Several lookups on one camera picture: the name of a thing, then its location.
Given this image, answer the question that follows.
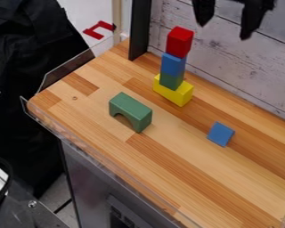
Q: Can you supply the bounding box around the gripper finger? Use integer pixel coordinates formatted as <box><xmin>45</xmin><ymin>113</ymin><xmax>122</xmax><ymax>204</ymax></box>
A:
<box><xmin>232</xmin><ymin>0</ymin><xmax>279</xmax><ymax>41</ymax></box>
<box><xmin>190</xmin><ymin>0</ymin><xmax>218</xmax><ymax>28</ymax></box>

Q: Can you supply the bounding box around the red cube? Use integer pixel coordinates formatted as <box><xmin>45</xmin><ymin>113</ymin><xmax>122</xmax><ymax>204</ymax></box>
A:
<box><xmin>165</xmin><ymin>26</ymin><xmax>195</xmax><ymax>59</ymax></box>

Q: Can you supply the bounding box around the blue cube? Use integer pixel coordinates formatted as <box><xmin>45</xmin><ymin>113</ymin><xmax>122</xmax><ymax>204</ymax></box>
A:
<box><xmin>159</xmin><ymin>52</ymin><xmax>188</xmax><ymax>78</ymax></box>

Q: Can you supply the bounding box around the green cube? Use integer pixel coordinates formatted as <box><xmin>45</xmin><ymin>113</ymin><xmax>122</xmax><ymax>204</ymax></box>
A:
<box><xmin>158</xmin><ymin>70</ymin><xmax>187</xmax><ymax>92</ymax></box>

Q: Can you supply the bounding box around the yellow block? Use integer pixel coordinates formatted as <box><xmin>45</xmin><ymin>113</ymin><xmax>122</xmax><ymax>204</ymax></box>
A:
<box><xmin>151</xmin><ymin>73</ymin><xmax>195</xmax><ymax>108</ymax></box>

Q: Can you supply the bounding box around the green arch block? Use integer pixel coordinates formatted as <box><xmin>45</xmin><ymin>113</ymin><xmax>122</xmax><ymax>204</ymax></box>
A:
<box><xmin>108</xmin><ymin>91</ymin><xmax>154</xmax><ymax>134</ymax></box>

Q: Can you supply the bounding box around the blue wedge block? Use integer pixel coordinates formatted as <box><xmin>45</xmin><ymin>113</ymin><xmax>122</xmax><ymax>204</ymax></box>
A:
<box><xmin>205</xmin><ymin>120</ymin><xmax>237</xmax><ymax>148</ymax></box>

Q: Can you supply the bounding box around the red clamp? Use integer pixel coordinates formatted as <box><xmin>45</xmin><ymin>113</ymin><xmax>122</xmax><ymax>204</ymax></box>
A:
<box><xmin>81</xmin><ymin>20</ymin><xmax>118</xmax><ymax>41</ymax></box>

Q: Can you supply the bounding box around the black jacket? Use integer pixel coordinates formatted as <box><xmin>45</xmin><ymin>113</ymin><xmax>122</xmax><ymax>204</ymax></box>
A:
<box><xmin>0</xmin><ymin>0</ymin><xmax>92</xmax><ymax>199</ymax></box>

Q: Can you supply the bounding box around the black upright post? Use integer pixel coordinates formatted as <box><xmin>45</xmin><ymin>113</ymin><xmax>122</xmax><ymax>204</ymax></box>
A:
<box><xmin>126</xmin><ymin>0</ymin><xmax>154</xmax><ymax>62</ymax></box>

